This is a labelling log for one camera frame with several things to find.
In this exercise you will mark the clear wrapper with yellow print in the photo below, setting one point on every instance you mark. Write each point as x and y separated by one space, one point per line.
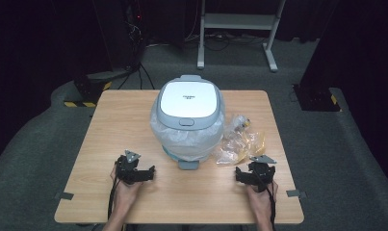
254 144

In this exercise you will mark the person's right hand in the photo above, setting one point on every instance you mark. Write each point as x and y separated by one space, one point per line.
260 202

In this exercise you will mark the white plastic bin liner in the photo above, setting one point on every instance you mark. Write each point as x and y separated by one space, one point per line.
186 138

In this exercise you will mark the grey pedal bin white lid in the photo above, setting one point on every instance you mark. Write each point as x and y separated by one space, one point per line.
188 102

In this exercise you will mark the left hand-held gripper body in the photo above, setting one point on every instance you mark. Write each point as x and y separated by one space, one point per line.
126 168

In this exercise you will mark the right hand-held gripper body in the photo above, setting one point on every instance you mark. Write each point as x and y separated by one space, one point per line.
263 174

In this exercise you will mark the grey tape piece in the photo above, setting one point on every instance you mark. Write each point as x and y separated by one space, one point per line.
64 195
295 193

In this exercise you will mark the white metal stand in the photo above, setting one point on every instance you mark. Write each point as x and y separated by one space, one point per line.
239 21

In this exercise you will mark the person's left hand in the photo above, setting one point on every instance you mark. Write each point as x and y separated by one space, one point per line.
125 195

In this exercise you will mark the black base with hazard stripes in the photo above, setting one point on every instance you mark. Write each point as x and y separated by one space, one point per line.
89 89
316 97

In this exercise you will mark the clear plastic bag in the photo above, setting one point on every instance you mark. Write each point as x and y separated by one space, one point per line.
228 150

